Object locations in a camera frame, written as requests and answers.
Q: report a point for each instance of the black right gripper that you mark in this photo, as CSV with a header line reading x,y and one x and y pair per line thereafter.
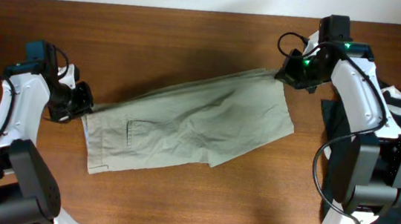
x,y
289,73

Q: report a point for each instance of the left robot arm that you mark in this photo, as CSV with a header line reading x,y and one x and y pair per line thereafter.
x,y
29,193

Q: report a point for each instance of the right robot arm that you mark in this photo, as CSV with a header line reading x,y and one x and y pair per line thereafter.
x,y
353,76

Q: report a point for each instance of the khaki shorts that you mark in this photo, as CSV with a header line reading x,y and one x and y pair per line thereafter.
x,y
210,121

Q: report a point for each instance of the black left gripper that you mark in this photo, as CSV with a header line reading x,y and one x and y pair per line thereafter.
x,y
82,105

